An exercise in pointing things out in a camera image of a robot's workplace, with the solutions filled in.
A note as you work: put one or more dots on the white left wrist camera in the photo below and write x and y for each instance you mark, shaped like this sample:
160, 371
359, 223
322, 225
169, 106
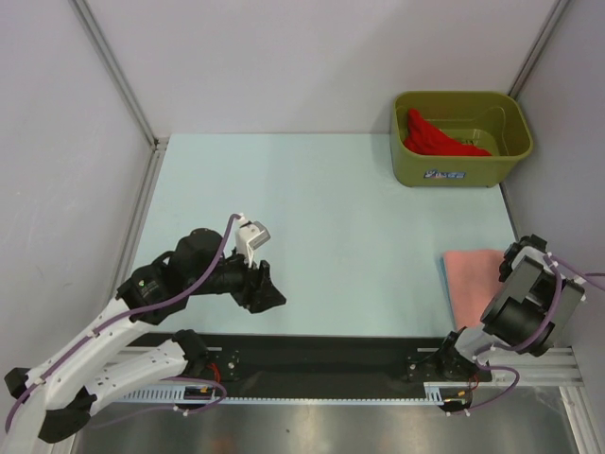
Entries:
249, 236

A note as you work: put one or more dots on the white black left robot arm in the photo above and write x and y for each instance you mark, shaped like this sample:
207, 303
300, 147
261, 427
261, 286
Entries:
59, 397

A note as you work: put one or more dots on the olive green plastic bin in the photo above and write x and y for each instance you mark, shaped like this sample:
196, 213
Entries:
489, 120

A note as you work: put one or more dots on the aluminium corner post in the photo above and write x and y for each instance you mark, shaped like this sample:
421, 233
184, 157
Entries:
103, 49
546, 32

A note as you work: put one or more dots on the folded blue t shirt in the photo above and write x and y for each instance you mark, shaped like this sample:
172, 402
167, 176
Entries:
446, 286

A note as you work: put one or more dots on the left aluminium corner post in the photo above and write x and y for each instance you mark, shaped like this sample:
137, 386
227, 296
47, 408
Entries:
103, 49

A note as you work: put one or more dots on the aluminium front frame rail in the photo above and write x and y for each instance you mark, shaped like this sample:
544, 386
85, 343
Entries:
556, 368

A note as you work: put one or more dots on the red t shirt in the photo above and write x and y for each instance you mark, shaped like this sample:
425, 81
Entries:
425, 139

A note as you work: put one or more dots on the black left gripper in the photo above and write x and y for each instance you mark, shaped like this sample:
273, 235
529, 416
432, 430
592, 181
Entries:
257, 291

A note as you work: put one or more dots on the pink t shirt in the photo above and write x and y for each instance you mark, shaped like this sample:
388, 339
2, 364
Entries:
474, 281

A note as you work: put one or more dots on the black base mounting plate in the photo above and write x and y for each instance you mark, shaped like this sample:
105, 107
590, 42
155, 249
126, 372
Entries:
332, 368

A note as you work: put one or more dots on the right aluminium corner post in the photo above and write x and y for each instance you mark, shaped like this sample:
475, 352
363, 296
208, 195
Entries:
546, 32

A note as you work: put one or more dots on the white slotted cable duct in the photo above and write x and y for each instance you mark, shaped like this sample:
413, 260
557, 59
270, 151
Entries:
181, 394

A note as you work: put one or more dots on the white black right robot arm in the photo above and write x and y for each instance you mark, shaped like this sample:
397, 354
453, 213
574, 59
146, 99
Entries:
512, 301

